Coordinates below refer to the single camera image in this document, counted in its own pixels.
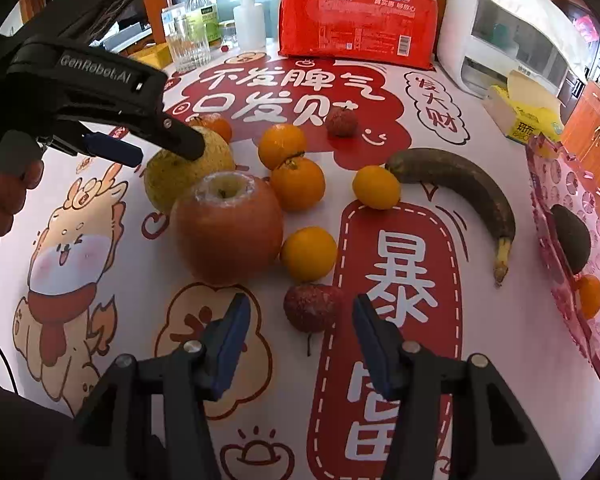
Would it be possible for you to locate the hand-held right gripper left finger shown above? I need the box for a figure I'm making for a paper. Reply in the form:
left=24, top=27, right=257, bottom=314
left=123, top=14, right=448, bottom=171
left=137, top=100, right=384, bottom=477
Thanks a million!
left=55, top=292, right=253, bottom=480

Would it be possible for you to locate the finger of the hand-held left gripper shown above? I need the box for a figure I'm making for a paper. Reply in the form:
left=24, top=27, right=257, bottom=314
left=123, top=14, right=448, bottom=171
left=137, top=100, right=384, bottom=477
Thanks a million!
left=42, top=131, right=143, bottom=167
left=86, top=109, right=207, bottom=162

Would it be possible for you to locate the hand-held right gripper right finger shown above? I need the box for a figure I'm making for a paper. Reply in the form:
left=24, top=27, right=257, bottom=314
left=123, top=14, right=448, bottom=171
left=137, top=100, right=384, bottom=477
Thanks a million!
left=352, top=294, right=556, bottom=480

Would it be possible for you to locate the orange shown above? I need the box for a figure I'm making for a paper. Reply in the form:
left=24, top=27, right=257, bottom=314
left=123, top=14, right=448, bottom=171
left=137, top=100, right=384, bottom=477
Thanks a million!
left=187, top=114, right=233, bottom=143
left=280, top=226, right=339, bottom=282
left=270, top=156, right=327, bottom=212
left=575, top=274, right=600, bottom=320
left=258, top=123, right=308, bottom=170
left=352, top=165, right=402, bottom=211

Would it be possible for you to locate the yellow-green pear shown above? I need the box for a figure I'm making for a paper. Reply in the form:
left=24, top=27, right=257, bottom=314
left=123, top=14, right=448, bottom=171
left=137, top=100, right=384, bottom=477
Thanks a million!
left=144, top=127, right=236, bottom=216

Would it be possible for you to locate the red apple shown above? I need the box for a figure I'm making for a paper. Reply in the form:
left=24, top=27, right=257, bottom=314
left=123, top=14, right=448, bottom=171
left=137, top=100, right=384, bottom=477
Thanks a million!
left=170, top=171, right=285, bottom=285

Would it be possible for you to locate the person's left hand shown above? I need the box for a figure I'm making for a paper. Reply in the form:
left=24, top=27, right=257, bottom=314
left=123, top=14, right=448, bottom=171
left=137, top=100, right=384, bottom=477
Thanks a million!
left=0, top=164, right=45, bottom=261

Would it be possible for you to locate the clear drinking glass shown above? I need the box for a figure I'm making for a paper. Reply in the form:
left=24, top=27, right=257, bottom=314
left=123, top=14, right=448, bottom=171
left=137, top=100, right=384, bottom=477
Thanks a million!
left=170, top=14, right=211, bottom=73

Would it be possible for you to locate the printed red white tablecloth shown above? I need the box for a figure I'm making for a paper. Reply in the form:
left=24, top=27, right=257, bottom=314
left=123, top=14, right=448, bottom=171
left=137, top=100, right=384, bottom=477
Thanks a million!
left=0, top=45, right=600, bottom=480

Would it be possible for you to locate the small glass jar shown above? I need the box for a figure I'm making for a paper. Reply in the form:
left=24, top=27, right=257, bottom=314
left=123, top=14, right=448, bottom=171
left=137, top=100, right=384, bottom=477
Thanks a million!
left=219, top=20, right=238, bottom=53

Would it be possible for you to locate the clear plastic bottle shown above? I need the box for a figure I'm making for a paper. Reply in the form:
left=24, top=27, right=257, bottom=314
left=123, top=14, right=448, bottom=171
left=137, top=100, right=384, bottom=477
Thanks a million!
left=185, top=0, right=224, bottom=52

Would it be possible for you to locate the white squeeze bottle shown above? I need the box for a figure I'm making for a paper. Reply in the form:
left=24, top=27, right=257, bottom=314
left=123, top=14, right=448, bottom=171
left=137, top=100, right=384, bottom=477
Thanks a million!
left=232, top=0, right=267, bottom=53

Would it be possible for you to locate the dark overripe banana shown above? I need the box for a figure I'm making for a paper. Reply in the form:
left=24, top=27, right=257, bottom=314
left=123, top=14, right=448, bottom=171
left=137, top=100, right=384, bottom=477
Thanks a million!
left=385, top=148, right=517, bottom=286

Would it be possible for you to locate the dark avocado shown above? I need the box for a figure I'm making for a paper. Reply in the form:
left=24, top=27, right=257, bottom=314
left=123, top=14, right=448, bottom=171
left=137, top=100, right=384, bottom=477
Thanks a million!
left=550, top=204, right=592, bottom=275

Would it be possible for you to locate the yellow tissue box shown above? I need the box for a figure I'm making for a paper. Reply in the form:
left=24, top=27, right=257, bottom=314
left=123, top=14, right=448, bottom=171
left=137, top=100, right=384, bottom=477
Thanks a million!
left=482, top=70, right=568, bottom=147

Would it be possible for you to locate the white countertop cabinet appliance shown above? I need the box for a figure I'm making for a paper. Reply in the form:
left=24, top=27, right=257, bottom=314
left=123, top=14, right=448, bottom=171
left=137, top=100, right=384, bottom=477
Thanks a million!
left=437, top=0, right=588, bottom=111

